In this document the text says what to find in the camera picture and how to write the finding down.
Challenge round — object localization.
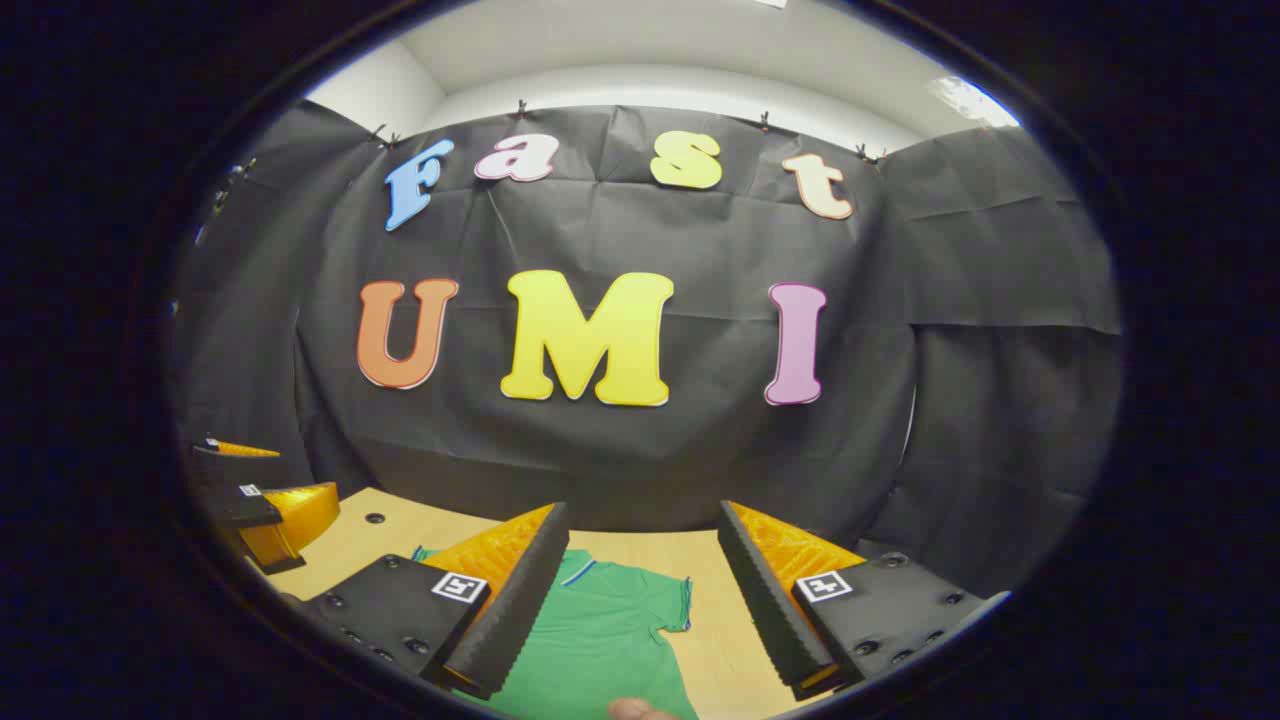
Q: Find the black backdrop cloth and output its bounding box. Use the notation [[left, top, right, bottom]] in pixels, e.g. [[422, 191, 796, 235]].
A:
[[170, 98, 1123, 601]]

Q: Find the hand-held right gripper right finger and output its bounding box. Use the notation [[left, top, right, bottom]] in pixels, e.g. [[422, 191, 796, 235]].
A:
[[717, 500, 1011, 701]]

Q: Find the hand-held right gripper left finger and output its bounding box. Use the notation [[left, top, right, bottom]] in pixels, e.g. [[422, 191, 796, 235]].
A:
[[300, 502, 571, 701]]

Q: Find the green T-shirt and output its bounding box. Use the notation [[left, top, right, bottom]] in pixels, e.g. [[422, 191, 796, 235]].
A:
[[412, 545, 699, 720]]

